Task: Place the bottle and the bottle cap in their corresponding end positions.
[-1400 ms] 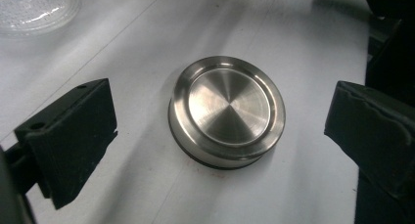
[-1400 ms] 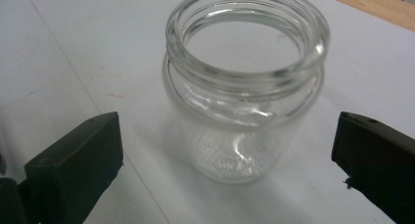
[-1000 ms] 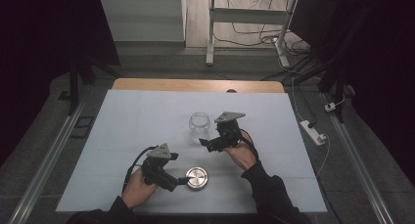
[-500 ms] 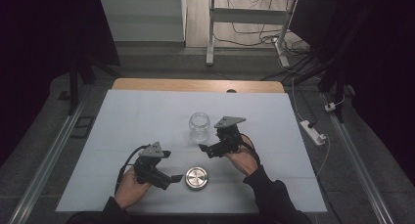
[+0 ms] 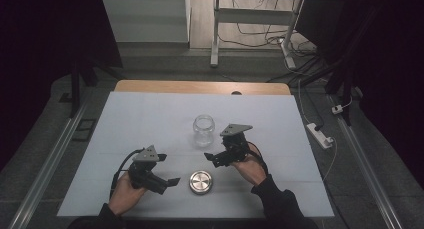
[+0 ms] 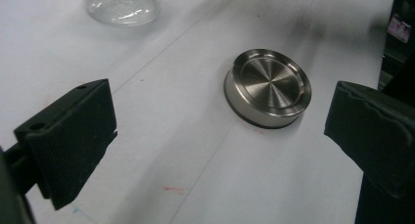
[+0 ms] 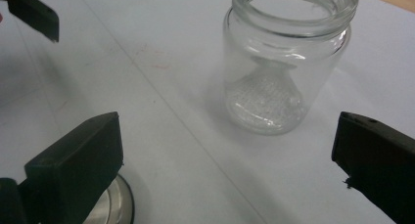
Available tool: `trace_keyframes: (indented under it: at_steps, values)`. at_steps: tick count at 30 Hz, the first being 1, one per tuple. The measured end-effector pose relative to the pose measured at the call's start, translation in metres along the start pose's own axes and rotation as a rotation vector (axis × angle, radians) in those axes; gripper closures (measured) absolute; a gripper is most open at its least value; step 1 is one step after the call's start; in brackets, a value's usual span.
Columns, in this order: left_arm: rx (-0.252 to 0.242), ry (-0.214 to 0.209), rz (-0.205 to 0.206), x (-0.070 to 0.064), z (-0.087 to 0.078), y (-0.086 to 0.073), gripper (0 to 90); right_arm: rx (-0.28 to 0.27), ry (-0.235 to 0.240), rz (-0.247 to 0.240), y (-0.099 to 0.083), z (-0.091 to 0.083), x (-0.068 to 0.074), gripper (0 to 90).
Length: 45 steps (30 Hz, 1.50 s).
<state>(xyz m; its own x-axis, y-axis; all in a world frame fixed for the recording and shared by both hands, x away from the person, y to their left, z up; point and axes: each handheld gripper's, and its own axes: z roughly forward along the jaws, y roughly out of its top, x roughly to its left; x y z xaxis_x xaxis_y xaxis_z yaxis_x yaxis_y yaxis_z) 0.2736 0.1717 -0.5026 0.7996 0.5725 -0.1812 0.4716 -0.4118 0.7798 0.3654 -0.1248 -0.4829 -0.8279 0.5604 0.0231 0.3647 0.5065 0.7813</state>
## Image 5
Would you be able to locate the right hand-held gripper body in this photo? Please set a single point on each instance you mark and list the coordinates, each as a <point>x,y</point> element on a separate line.
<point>235,150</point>

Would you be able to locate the dark curtain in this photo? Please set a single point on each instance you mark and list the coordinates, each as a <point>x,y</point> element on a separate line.
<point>390,72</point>
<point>40,55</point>

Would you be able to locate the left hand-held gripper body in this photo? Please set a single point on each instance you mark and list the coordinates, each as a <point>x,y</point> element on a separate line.
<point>145,175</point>

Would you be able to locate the white desk frame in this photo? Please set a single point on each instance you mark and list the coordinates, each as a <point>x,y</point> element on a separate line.
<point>253,16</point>

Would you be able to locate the person's left hand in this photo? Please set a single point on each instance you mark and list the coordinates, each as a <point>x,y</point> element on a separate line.
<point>125,195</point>

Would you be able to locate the black floor frame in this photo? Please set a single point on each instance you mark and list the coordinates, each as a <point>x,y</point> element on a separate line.
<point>84,129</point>

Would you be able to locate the wooden table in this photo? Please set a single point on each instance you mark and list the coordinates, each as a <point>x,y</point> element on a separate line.
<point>200,87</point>

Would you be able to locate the white foam mat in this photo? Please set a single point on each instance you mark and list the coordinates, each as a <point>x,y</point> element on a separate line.
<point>150,122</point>

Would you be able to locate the silver metal jar lid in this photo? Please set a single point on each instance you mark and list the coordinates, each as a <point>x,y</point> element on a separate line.
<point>200,182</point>

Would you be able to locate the black metal stand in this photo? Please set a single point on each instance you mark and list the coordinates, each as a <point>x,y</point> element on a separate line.
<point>75,89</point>
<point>343,79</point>

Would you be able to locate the person's right hand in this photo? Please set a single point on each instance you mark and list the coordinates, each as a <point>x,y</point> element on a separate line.
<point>251,170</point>

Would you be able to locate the small white adapter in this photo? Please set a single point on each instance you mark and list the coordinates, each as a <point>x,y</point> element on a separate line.
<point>337,109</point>

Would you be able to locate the clear glass jar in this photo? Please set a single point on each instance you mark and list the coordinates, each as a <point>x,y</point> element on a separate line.
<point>203,130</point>

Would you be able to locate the aluminium rail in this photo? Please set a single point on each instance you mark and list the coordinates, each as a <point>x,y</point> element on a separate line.
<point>366,169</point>
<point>46,169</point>

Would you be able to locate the white power strip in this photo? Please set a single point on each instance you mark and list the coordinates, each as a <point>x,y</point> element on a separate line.
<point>318,134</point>

